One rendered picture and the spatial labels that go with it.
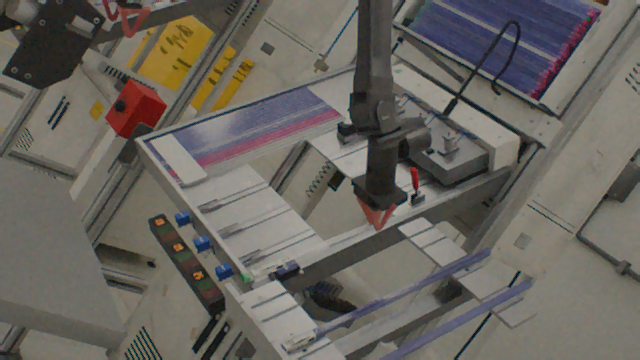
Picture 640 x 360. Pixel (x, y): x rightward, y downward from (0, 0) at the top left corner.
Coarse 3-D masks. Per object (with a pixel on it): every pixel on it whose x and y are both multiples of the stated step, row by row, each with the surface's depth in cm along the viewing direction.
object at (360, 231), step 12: (456, 192) 157; (420, 204) 152; (432, 204) 153; (396, 216) 149; (360, 228) 145; (372, 228) 145; (336, 240) 141; (348, 240) 143; (300, 252) 138; (312, 252) 138; (288, 264) 136; (252, 276) 132
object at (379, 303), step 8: (472, 256) 153; (480, 256) 153; (456, 264) 151; (464, 264) 151; (440, 272) 149; (448, 272) 149; (424, 280) 146; (432, 280) 147; (400, 288) 144; (408, 288) 144; (416, 288) 145; (384, 296) 142; (392, 296) 142; (400, 296) 143; (368, 304) 140; (376, 304) 140; (384, 304) 141; (352, 312) 139; (360, 312) 139; (368, 312) 140; (336, 320) 137; (344, 320) 137; (352, 320) 138; (320, 328) 135; (328, 328) 135; (336, 328) 136; (320, 336) 134
